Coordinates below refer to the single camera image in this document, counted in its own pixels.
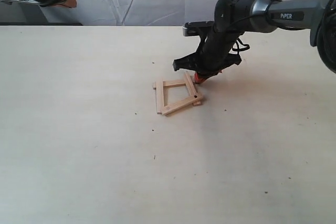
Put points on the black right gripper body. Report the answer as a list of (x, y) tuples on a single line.
[(212, 54)]

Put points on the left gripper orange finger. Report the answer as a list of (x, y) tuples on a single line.
[(67, 4)]

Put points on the plain wooden stick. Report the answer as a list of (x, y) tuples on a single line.
[(160, 96), (191, 90)]

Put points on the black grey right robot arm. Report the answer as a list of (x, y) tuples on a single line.
[(265, 16)]

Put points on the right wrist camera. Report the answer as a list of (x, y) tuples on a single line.
[(197, 28)]

